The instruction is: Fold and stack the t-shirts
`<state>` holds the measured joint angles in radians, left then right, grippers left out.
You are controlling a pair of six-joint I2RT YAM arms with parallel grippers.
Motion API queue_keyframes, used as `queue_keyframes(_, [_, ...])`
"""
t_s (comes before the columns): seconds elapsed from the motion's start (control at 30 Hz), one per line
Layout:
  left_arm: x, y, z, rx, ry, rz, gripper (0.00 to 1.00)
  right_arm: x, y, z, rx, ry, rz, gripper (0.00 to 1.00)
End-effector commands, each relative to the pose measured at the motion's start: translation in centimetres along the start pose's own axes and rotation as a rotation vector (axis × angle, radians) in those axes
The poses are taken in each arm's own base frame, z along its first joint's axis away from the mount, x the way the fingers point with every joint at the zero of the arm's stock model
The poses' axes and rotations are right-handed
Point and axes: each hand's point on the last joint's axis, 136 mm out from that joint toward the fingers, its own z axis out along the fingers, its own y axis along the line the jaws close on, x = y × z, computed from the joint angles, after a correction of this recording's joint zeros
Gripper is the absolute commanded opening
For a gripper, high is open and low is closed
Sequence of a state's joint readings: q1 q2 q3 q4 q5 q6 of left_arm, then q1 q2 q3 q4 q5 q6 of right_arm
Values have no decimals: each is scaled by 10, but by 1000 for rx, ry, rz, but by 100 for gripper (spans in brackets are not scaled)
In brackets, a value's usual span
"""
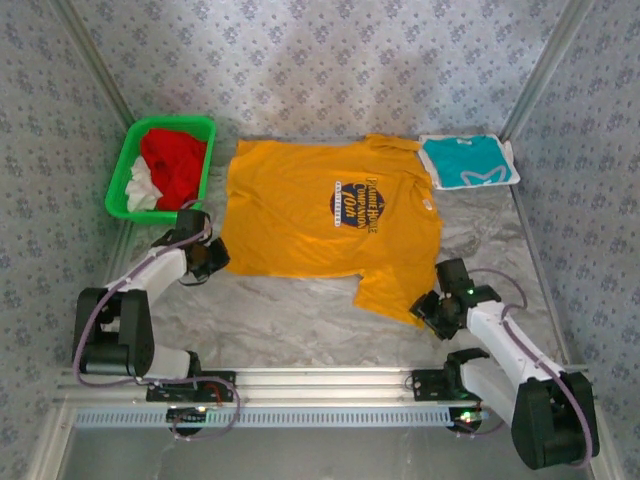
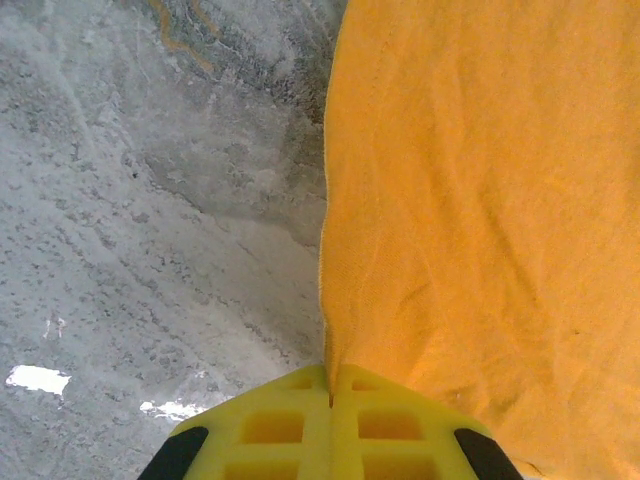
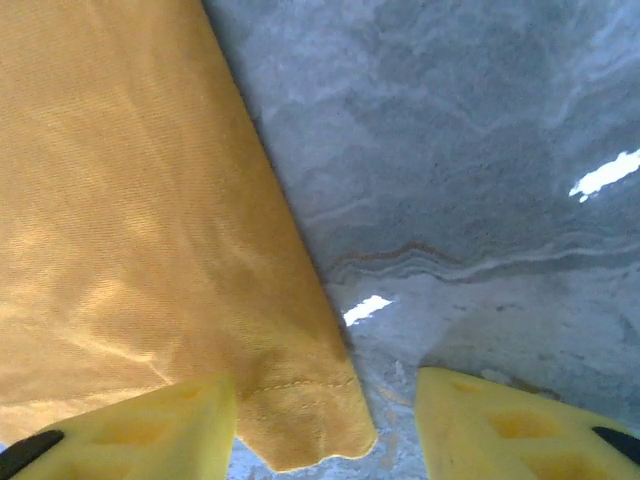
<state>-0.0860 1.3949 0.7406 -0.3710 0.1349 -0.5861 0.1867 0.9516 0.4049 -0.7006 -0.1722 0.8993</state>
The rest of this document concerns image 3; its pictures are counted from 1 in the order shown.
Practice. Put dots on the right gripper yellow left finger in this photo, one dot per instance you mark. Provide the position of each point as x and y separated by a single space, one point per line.
150 430

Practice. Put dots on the orange t-shirt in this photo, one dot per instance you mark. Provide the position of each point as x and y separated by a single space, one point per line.
125 200

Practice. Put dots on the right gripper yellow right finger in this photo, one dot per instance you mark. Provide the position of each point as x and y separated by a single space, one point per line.
500 435

